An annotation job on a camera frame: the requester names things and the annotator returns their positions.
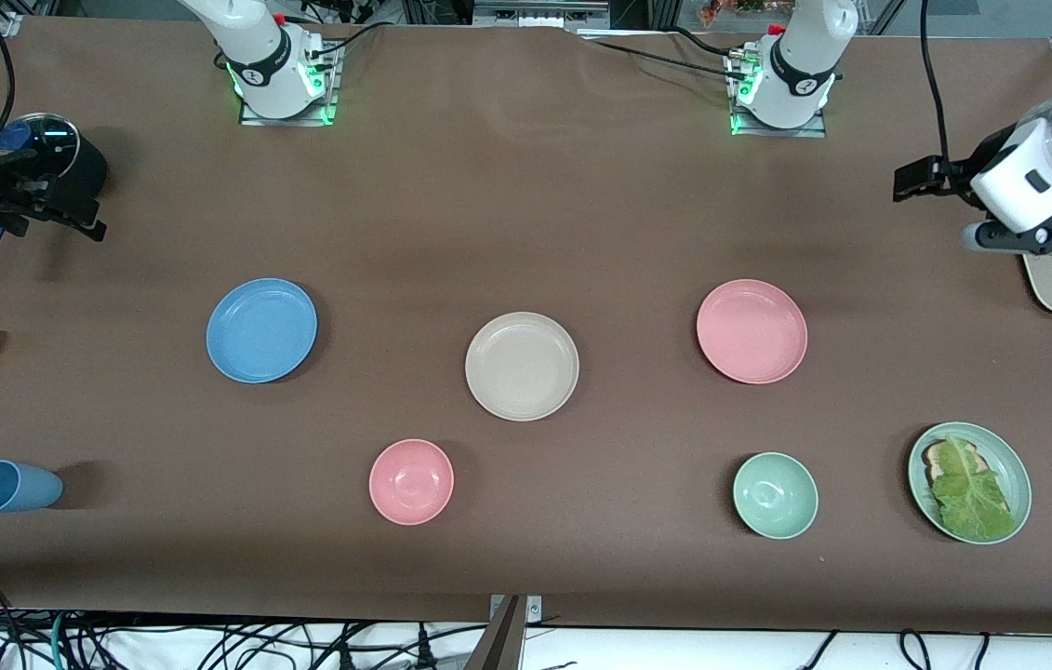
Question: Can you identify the blue plate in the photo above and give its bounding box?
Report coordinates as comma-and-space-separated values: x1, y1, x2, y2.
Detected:
206, 277, 318, 384

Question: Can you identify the pink plate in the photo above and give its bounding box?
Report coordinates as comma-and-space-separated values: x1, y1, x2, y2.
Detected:
696, 279, 808, 385

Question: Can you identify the dark blue saucepan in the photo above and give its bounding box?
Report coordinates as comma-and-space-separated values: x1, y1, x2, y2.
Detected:
0, 133, 109, 275

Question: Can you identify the glass lid with blue knob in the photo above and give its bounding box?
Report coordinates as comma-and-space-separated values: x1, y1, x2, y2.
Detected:
0, 112, 81, 190

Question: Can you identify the orange flower decoration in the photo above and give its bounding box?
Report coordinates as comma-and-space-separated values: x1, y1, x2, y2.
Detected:
698, 0, 801, 27

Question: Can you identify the blue plastic cup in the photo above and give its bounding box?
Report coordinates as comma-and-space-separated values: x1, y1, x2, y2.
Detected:
0, 460, 64, 515

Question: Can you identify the toasted bread slice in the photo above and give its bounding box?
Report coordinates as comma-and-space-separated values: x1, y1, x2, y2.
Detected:
922, 440, 987, 485

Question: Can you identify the mint green plate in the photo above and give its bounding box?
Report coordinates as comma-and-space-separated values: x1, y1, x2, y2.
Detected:
907, 422, 1033, 545

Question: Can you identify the green lettuce leaf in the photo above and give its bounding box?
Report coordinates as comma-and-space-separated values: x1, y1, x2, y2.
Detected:
930, 435, 1015, 543

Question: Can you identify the mint green bowl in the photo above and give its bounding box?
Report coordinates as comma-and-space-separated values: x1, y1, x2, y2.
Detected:
732, 451, 819, 541

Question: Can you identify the brown table cover cloth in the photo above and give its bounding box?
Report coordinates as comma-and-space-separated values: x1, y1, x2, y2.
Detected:
0, 17, 1052, 636

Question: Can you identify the grey metal box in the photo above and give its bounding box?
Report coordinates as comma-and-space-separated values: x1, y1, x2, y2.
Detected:
473, 0, 612, 29

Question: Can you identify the pink bowl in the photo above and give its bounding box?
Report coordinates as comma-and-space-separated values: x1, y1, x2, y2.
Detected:
368, 438, 455, 527

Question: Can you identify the beige plate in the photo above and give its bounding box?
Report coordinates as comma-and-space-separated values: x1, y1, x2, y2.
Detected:
464, 311, 580, 422

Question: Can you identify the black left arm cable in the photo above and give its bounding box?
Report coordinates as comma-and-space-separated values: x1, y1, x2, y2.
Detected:
919, 0, 952, 167

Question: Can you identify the black base cable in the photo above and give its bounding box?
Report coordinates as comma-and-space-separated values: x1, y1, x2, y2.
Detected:
302, 19, 401, 71
670, 26, 754, 61
581, 35, 750, 80

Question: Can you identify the metal edge bracket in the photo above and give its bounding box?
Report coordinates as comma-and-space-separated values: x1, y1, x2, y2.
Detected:
488, 594, 543, 624

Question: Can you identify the dark camera stand post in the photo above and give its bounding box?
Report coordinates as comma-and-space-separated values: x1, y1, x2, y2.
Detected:
465, 596, 526, 670

